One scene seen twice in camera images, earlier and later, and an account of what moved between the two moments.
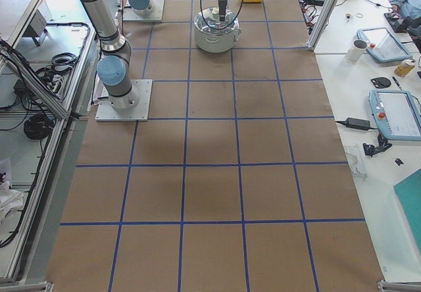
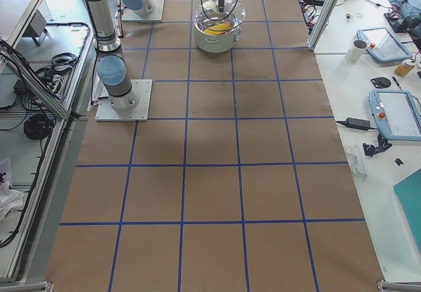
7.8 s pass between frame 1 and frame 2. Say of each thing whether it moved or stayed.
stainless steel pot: stayed
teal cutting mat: stayed
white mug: stayed
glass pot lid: moved
